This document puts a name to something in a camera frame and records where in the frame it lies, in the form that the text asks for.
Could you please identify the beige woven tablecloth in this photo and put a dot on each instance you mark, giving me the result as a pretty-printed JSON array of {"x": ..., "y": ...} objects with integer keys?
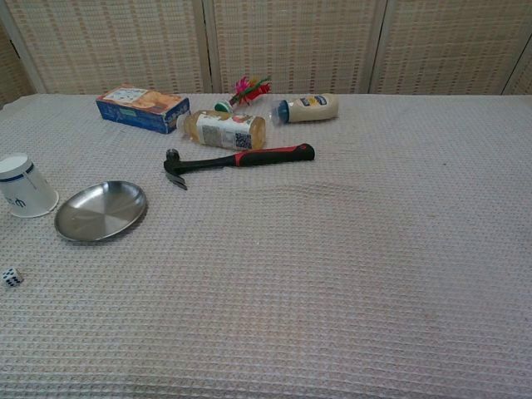
[{"x": 291, "y": 270}]

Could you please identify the black red claw hammer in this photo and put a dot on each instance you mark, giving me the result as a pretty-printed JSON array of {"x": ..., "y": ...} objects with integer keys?
[{"x": 257, "y": 157}]

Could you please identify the white paper cup blue print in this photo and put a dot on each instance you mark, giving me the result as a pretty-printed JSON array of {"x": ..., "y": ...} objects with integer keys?
[{"x": 25, "y": 191}]

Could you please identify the mayonnaise squeeze bottle blue cap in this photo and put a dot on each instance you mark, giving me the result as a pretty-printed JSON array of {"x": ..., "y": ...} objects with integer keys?
[{"x": 309, "y": 108}]

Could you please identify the white die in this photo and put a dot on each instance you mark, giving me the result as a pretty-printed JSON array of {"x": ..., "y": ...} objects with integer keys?
[{"x": 11, "y": 277}]

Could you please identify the woven bamboo screen panel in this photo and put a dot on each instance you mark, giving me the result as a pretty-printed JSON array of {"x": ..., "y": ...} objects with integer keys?
[
  {"x": 12, "y": 70},
  {"x": 523, "y": 79},
  {"x": 291, "y": 45},
  {"x": 449, "y": 45},
  {"x": 112, "y": 45}
]

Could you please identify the round steel plate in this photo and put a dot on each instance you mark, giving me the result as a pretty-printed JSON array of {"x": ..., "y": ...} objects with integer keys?
[{"x": 99, "y": 212}]

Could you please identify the colourful feather shuttlecock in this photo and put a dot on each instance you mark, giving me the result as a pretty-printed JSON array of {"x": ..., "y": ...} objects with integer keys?
[{"x": 245, "y": 89}]

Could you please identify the blue orange biscuit box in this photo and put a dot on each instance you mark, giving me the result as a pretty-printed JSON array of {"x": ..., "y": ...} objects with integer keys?
[{"x": 141, "y": 108}]

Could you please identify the juice bottle white label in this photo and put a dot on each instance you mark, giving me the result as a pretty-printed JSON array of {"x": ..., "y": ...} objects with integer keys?
[{"x": 224, "y": 131}]

